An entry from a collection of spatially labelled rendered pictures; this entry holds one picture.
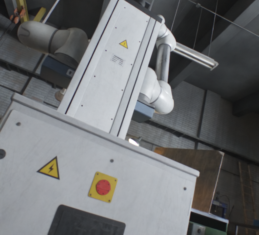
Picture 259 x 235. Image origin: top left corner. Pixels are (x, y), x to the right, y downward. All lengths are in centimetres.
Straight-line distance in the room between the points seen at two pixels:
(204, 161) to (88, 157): 213
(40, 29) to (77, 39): 21
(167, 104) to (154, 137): 616
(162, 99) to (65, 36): 70
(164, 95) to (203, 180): 128
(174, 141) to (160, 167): 727
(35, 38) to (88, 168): 92
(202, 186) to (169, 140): 547
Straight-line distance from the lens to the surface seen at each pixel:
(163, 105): 147
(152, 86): 135
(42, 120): 56
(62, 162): 55
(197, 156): 268
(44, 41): 131
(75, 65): 124
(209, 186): 244
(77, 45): 127
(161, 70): 163
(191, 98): 880
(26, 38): 137
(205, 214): 229
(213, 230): 239
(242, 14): 571
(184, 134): 767
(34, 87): 745
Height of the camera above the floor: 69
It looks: 24 degrees up
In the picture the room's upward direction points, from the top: 18 degrees clockwise
